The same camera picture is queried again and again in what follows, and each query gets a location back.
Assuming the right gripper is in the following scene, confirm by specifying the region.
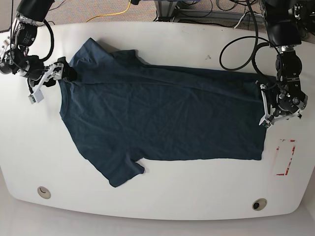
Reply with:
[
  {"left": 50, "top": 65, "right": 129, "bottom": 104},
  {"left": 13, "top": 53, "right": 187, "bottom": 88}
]
[{"left": 26, "top": 57, "right": 78, "bottom": 95}]

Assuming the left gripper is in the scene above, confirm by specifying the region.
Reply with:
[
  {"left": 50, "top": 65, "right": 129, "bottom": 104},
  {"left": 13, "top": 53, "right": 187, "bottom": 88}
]
[{"left": 260, "top": 81, "right": 303, "bottom": 125}]

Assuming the dark blue t-shirt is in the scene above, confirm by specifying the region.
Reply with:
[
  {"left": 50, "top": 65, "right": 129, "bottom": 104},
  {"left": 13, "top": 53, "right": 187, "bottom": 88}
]
[{"left": 59, "top": 39, "right": 266, "bottom": 187}]

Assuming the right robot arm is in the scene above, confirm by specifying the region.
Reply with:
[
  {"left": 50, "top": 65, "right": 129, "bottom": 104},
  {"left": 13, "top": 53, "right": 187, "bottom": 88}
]
[{"left": 0, "top": 0, "right": 77, "bottom": 95}]

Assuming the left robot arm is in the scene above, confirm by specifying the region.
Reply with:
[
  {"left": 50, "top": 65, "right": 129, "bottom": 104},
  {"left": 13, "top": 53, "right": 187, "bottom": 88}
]
[{"left": 255, "top": 0, "right": 308, "bottom": 128}]

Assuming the red tape rectangle marking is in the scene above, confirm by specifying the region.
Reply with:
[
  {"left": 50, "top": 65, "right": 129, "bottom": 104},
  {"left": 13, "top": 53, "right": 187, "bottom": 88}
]
[{"left": 273, "top": 140, "right": 296, "bottom": 176}]

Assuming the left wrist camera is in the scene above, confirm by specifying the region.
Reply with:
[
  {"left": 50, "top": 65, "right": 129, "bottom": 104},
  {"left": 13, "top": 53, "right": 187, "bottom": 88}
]
[{"left": 259, "top": 118, "right": 272, "bottom": 129}]

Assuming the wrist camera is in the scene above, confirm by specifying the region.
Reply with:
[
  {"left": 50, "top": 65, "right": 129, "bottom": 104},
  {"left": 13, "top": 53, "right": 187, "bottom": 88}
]
[
  {"left": 259, "top": 118, "right": 272, "bottom": 129},
  {"left": 28, "top": 90, "right": 44, "bottom": 104}
]

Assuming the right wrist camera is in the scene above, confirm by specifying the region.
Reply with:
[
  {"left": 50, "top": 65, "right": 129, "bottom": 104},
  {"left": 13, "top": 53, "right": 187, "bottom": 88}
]
[{"left": 28, "top": 90, "right": 44, "bottom": 104}]

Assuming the right table cable grommet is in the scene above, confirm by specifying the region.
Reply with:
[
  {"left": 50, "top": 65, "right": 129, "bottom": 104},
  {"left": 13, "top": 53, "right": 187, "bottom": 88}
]
[{"left": 252, "top": 198, "right": 267, "bottom": 211}]

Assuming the table cable grommet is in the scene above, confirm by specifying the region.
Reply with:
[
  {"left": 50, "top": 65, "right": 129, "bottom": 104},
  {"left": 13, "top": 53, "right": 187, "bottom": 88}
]
[
  {"left": 252, "top": 198, "right": 267, "bottom": 211},
  {"left": 37, "top": 186, "right": 51, "bottom": 199}
]

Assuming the yellow cable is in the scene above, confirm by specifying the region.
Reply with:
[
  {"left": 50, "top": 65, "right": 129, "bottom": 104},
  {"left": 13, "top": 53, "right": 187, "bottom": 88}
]
[{"left": 86, "top": 0, "right": 131, "bottom": 23}]

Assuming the white cable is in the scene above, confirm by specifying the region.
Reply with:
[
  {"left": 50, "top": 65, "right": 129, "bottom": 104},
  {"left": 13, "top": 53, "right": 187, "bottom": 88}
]
[{"left": 233, "top": 12, "right": 265, "bottom": 29}]

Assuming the left table cable grommet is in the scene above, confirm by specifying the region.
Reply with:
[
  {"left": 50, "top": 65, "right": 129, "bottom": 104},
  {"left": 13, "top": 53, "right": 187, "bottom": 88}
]
[{"left": 37, "top": 186, "right": 51, "bottom": 199}]

